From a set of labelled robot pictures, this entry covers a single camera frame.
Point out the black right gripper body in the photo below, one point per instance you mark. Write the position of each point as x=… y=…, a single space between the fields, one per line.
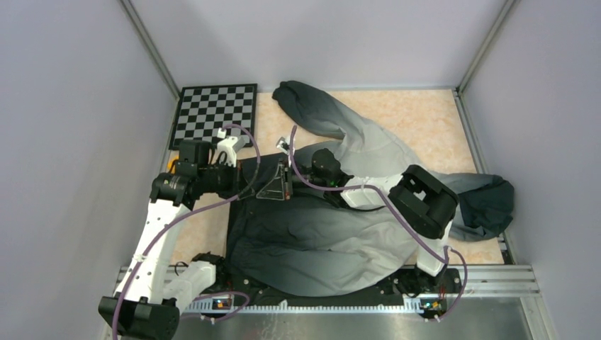
x=308 y=171

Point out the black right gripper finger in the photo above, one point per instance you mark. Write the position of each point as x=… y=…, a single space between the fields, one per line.
x=285 y=174
x=275 y=190

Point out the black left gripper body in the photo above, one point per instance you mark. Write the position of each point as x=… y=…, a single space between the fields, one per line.
x=224 y=179

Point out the grey gradient zip jacket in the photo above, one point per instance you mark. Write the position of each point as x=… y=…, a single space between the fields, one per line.
x=308 y=235

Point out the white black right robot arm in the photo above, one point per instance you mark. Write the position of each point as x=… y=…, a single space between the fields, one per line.
x=423 y=205

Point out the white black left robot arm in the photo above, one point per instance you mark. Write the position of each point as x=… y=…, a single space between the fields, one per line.
x=155 y=253

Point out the yellow toy block house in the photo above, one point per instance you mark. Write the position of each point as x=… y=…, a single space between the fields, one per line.
x=172 y=165

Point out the black white chessboard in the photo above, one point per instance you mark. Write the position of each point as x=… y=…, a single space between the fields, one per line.
x=203 y=110

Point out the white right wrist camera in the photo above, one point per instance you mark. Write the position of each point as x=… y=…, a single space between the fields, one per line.
x=283 y=144

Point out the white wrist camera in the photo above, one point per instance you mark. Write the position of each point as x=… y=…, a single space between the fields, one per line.
x=227 y=148
x=283 y=144

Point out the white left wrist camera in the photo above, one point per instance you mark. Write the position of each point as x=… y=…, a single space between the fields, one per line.
x=227 y=148

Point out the aluminium front rail frame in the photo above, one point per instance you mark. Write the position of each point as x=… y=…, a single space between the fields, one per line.
x=400 y=292

